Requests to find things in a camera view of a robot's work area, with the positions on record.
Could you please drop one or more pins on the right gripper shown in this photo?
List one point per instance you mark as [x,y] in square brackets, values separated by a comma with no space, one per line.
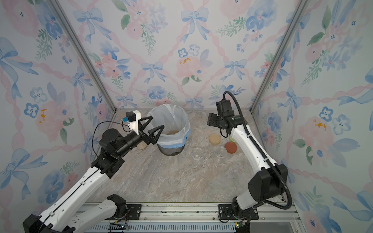
[212,119]

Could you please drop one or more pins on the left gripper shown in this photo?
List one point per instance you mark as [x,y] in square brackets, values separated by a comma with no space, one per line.
[151,139]

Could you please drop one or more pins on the glass jar with rice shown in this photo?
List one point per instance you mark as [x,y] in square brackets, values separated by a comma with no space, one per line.
[197,154]

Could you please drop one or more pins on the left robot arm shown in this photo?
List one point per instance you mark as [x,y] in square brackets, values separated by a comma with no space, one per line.
[62,217]

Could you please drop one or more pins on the rice pile in bag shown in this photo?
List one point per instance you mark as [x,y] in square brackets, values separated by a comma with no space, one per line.
[173,132]

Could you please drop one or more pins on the black mesh trash bin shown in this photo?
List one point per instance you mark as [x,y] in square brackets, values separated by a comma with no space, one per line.
[171,151]

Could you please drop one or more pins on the white trash bag liner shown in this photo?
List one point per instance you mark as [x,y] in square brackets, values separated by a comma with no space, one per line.
[173,117]

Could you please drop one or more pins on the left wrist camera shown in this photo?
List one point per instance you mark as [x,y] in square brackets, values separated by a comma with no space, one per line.
[132,120]

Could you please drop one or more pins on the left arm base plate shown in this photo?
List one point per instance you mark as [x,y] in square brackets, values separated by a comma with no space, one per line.
[127,212]

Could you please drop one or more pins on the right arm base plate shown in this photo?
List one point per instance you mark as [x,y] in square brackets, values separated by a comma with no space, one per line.
[232,212]

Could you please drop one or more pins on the aluminium front rail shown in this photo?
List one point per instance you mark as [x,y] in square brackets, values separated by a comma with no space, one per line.
[197,218]

